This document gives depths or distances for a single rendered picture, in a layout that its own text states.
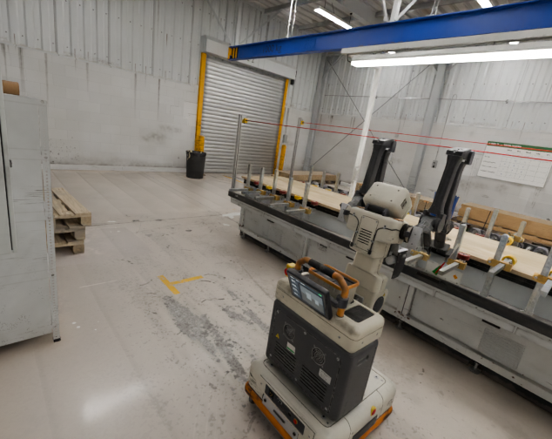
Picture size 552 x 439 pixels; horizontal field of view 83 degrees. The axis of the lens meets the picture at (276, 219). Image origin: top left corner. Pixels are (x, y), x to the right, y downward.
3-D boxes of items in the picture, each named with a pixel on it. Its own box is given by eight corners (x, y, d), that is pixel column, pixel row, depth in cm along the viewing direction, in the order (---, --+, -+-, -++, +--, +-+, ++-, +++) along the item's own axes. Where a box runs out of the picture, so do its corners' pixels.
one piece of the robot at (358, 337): (327, 449, 147) (366, 293, 125) (259, 374, 186) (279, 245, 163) (366, 414, 169) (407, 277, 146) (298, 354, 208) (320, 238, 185)
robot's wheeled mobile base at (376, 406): (319, 488, 143) (328, 447, 136) (241, 392, 188) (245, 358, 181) (392, 416, 187) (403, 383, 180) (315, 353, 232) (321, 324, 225)
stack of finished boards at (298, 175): (335, 179, 1143) (336, 175, 1139) (291, 179, 976) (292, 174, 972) (319, 175, 1195) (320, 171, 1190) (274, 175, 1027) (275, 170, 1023)
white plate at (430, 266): (459, 286, 222) (463, 273, 220) (423, 271, 240) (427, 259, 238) (459, 286, 223) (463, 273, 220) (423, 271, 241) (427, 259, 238)
